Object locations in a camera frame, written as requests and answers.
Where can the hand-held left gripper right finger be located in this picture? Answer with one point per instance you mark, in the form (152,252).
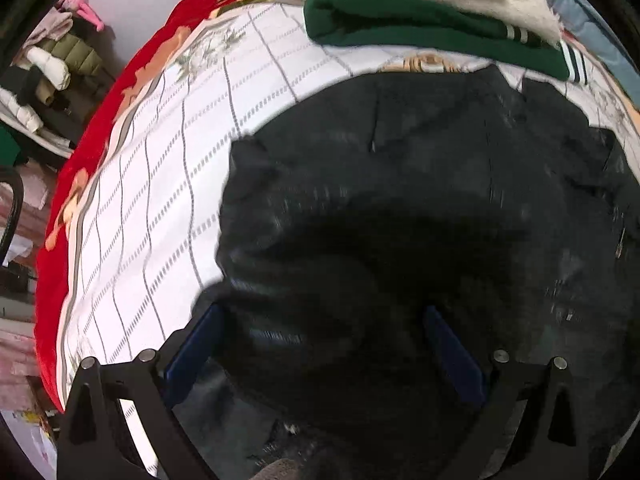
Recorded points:
(452,355)

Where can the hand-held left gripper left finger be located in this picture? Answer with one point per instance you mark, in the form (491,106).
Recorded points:
(192,355)

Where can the black garment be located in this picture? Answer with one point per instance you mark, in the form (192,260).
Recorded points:
(400,210)

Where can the white grid-pattern bed sheet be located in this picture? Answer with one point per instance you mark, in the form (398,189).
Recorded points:
(190,160)

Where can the red floral blanket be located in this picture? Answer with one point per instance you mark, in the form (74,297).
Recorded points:
(95,130)

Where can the white puffer jacket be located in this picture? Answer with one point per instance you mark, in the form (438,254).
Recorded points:
(47,65)

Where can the olive puffer jacket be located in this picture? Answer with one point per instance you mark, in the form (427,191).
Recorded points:
(75,52)

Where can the green folded garment with stripes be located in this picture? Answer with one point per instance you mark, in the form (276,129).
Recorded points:
(415,22)

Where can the pink garment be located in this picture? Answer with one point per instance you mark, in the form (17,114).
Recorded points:
(82,7)

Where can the light blue cloth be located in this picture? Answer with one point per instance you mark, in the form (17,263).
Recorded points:
(585,15)

